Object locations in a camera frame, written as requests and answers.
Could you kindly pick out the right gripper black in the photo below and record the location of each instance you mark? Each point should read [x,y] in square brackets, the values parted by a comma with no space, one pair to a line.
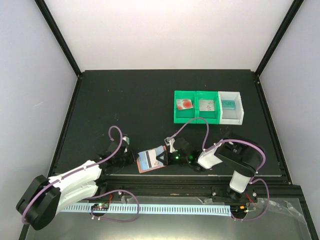
[167,161]

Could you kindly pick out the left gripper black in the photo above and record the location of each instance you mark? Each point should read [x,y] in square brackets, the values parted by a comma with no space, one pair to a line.
[132,157]

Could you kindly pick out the brown leather card holder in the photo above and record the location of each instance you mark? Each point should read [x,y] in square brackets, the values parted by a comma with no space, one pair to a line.
[160,162]

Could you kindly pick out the white flower card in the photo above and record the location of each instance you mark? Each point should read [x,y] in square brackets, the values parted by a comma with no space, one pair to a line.
[206,105]

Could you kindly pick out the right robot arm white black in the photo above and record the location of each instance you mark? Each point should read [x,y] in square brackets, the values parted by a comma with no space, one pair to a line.
[244,157]

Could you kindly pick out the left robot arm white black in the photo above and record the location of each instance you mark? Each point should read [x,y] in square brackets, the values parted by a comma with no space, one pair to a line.
[46,197]

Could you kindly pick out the red circle card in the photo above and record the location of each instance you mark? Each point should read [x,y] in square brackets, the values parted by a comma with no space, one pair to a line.
[184,104]

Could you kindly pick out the teal card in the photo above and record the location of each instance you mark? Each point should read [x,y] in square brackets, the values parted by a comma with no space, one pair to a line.
[228,104]

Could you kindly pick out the left circuit board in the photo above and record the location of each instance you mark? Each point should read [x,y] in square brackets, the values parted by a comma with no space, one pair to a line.
[100,207]

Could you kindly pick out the circuit board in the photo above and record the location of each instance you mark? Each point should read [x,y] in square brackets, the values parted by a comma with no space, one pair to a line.
[100,207]
[241,209]

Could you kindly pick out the left green bin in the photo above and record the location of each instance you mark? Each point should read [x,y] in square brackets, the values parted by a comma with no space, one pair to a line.
[183,116]

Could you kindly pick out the green bin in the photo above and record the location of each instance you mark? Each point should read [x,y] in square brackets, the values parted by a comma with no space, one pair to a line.
[212,117]
[183,116]

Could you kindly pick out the middle green bin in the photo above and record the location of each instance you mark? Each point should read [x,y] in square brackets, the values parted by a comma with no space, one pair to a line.
[212,117]

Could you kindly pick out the white bin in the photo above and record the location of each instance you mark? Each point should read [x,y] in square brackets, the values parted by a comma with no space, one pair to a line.
[231,117]

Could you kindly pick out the right circuit board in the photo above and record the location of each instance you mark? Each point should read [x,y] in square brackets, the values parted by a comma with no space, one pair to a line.
[241,209]

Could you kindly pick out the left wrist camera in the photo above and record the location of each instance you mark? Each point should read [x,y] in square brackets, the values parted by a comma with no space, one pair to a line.
[125,145]

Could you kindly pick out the black aluminium rail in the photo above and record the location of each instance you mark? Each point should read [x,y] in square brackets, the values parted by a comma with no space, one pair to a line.
[201,186]

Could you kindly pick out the white slotted cable duct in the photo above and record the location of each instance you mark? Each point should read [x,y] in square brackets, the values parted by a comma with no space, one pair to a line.
[153,209]

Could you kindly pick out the left black frame post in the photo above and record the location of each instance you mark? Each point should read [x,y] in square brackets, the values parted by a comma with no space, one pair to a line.
[46,13]

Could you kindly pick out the black frame post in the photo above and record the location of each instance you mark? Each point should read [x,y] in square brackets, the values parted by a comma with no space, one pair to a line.
[283,27]
[46,13]

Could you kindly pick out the right black frame post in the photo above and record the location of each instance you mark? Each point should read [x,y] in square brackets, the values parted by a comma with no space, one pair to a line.
[283,27]

